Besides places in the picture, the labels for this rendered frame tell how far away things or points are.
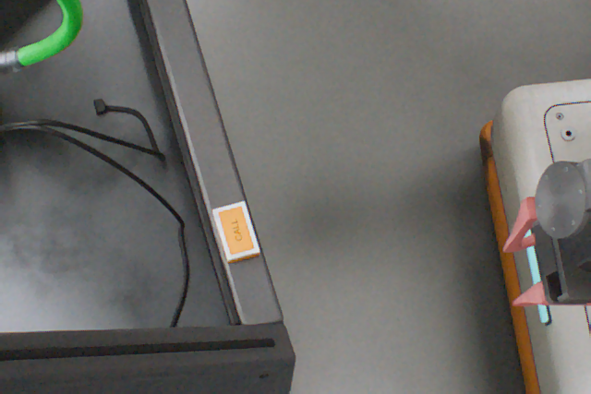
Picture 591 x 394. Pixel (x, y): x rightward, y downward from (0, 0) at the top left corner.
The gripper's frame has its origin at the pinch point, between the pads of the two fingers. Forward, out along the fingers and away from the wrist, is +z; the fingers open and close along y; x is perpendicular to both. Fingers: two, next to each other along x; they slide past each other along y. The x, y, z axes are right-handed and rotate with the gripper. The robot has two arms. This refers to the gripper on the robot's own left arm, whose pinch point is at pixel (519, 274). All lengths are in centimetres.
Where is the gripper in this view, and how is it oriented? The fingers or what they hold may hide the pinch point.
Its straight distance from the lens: 106.1
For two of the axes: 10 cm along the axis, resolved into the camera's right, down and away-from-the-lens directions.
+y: 1.2, 9.3, -3.6
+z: -4.7, 3.7, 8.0
